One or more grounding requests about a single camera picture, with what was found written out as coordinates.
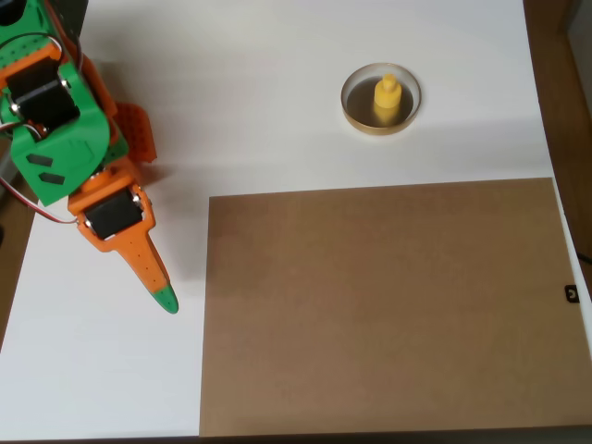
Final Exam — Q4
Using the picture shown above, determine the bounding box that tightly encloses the small yellow plastic piece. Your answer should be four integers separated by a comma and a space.
372, 72, 401, 127

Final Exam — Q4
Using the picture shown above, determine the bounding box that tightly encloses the round clear shallow dish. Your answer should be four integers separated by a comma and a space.
340, 62, 423, 137

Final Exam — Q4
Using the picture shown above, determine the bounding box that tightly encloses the large white base panel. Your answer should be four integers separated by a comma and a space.
0, 0, 592, 440

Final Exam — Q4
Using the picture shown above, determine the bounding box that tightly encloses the brown fibreboard panel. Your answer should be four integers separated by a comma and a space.
198, 177, 592, 438

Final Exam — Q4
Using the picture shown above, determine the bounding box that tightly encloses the red white servo wire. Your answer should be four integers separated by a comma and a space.
0, 174, 79, 227

